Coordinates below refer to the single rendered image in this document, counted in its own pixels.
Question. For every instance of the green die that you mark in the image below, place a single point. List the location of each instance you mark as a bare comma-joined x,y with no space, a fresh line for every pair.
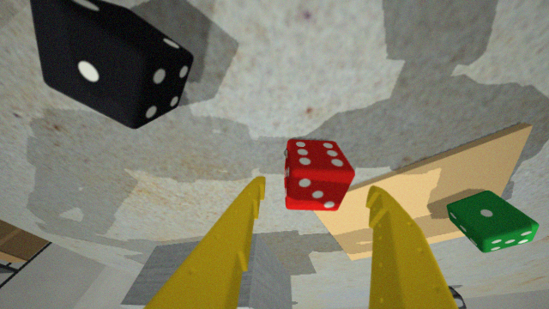
490,222

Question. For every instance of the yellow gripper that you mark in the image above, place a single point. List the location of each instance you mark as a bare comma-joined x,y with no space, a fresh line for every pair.
404,271

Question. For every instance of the tan square mat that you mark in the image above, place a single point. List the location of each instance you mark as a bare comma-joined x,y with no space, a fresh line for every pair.
424,189

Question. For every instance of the red die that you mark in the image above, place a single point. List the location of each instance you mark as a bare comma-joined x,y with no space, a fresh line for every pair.
317,175

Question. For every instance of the black die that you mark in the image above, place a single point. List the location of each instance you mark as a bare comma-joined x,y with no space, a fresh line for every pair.
108,58

